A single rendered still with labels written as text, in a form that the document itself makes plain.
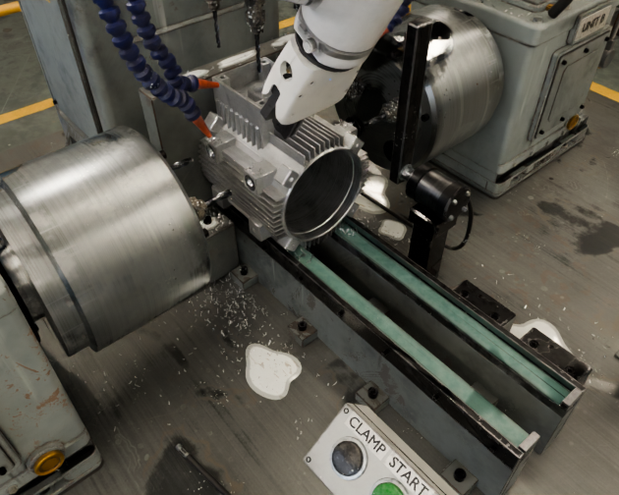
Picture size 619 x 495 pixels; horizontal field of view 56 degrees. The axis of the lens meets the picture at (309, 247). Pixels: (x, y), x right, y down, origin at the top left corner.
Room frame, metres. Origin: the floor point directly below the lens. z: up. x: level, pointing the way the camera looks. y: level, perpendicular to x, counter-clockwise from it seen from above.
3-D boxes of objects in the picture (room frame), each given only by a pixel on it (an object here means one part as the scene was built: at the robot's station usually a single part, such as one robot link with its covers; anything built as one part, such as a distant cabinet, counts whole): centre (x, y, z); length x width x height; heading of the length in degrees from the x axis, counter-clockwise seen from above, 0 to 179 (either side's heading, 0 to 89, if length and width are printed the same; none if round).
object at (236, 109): (0.78, 0.07, 1.11); 0.12 x 0.11 x 0.07; 40
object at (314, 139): (0.75, 0.04, 1.01); 0.20 x 0.19 x 0.19; 40
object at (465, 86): (0.96, -0.21, 1.04); 0.41 x 0.25 x 0.25; 130
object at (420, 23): (0.73, -0.14, 1.12); 0.04 x 0.03 x 0.26; 40
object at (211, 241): (0.73, 0.17, 0.86); 0.07 x 0.06 x 0.12; 130
